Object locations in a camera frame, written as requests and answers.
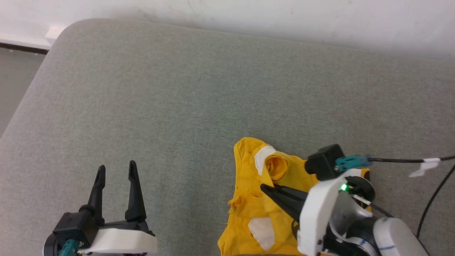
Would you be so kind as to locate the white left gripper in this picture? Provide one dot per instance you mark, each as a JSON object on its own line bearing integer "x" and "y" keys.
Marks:
{"x": 121, "y": 240}

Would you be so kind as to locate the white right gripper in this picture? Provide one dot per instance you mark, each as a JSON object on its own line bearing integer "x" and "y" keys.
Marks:
{"x": 314, "y": 209}

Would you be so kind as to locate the yellow cartoon face t-shirt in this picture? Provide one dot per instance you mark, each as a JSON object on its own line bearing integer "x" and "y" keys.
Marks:
{"x": 245, "y": 209}

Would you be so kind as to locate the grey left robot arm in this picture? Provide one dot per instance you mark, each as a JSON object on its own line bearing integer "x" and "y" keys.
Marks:
{"x": 49, "y": 247}

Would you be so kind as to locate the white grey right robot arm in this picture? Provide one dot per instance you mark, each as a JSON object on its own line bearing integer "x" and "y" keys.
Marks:
{"x": 398, "y": 238}

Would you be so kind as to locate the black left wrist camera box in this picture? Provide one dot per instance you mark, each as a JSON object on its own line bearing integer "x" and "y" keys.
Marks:
{"x": 73, "y": 224}

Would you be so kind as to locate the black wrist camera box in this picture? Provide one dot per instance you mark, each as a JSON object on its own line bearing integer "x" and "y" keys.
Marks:
{"x": 323, "y": 161}
{"x": 73, "y": 224}

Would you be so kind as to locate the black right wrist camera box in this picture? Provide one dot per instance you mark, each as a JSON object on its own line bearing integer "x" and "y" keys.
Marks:
{"x": 323, "y": 161}

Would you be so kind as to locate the wall baseboard strip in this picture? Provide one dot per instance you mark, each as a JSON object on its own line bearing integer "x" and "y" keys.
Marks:
{"x": 21, "y": 48}

